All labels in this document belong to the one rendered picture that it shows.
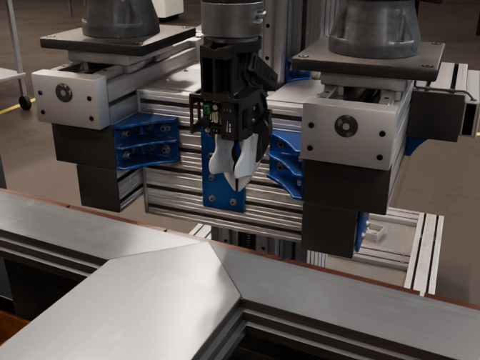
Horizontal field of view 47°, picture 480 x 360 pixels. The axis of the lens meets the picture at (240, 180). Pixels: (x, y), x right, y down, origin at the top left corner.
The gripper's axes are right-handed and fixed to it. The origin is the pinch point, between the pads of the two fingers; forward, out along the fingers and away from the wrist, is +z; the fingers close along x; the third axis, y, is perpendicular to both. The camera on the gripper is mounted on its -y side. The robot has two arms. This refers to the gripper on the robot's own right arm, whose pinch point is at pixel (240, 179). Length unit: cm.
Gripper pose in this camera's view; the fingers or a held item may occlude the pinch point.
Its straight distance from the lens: 77.9
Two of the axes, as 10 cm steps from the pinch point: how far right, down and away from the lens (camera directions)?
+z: 0.0, 9.1, 4.1
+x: 9.0, 1.8, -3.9
